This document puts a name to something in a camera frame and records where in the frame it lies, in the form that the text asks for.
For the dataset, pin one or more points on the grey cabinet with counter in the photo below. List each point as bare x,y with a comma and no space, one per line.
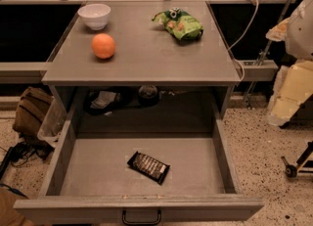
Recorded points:
191,73

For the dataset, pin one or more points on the white ceramic bowl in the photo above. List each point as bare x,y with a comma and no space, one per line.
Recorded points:
95,16

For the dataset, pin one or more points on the brown backpack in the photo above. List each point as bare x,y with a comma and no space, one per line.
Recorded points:
30,113

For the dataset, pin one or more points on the black bag with paper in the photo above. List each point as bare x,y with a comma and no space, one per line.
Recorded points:
102,101

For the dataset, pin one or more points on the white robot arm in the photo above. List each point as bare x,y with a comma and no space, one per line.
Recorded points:
299,38

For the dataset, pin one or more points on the black drawer handle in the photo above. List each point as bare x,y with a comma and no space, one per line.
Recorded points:
140,218

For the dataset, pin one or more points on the dark round container under counter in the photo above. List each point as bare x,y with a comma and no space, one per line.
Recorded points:
148,95

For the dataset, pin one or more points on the orange fruit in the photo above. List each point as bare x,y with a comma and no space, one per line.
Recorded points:
103,46

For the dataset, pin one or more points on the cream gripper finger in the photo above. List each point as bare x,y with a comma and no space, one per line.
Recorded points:
279,31
293,86

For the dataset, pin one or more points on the metal stand pole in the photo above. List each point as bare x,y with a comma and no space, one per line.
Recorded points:
260,60

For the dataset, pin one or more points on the green chip bag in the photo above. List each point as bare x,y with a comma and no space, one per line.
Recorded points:
179,24

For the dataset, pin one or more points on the black rxbar chocolate wrapper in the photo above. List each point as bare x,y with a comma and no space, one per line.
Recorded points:
148,166

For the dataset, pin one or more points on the clear plastic bin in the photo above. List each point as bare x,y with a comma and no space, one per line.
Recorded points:
52,125

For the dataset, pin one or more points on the grey top drawer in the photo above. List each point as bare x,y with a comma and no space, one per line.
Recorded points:
89,181

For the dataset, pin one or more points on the black wheeled stand base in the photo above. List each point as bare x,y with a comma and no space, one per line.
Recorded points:
304,163

